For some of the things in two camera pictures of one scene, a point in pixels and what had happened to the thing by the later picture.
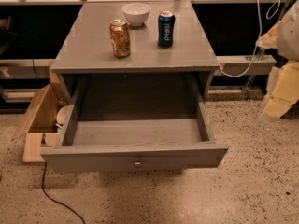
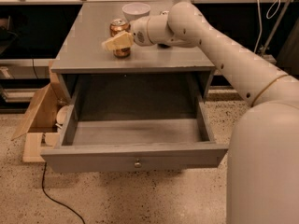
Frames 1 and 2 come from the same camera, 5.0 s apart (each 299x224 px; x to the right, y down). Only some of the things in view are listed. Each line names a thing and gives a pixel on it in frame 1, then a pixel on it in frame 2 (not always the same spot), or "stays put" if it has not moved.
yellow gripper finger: [283, 91] to [124, 39]
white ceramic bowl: [136, 13] stays put
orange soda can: [121, 38] stays put
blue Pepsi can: [166, 23] stays put
